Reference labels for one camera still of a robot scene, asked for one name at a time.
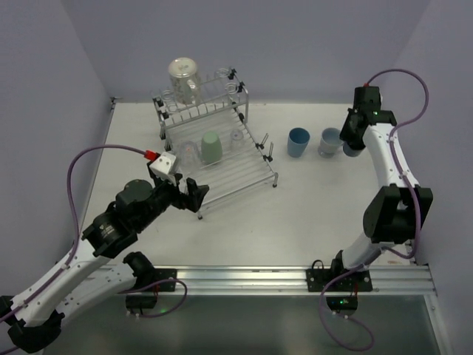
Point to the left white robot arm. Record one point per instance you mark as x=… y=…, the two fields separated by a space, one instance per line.
x=36 y=315

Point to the clear faceted glass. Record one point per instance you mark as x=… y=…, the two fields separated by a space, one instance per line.
x=188 y=154

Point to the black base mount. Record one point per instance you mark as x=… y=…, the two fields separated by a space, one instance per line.
x=318 y=276
x=164 y=281

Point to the large glass mug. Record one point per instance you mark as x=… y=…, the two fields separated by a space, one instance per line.
x=185 y=81

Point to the aluminium mounting rail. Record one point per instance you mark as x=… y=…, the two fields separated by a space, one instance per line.
x=240 y=279

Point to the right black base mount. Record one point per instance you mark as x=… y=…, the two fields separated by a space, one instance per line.
x=318 y=276

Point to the small clear glass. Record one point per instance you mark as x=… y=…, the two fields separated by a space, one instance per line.
x=237 y=139

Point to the light blue cup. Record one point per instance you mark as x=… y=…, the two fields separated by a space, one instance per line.
x=298 y=139

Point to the left black controller box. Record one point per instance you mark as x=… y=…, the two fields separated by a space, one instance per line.
x=139 y=303

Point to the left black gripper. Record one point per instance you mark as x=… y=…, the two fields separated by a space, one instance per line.
x=178 y=194

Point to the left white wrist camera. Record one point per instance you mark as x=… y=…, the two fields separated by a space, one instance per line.
x=166 y=165

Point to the green cup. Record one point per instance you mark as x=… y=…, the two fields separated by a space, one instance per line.
x=211 y=147

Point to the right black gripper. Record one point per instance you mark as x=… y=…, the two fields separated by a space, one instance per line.
x=349 y=132

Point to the dark blue ceramic mug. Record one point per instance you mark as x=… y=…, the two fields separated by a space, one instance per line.
x=350 y=152

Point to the white ceramic mug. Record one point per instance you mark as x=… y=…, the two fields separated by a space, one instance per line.
x=330 y=142

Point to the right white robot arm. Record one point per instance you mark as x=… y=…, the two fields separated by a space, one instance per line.
x=397 y=212

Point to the silver wire dish rack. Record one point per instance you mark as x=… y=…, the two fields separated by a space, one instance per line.
x=224 y=107

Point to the black controller box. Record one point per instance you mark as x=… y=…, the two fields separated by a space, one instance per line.
x=343 y=304
x=139 y=303

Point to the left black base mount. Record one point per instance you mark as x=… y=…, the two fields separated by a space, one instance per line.
x=164 y=281

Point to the right black controller box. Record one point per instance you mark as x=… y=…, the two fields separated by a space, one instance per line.
x=343 y=304

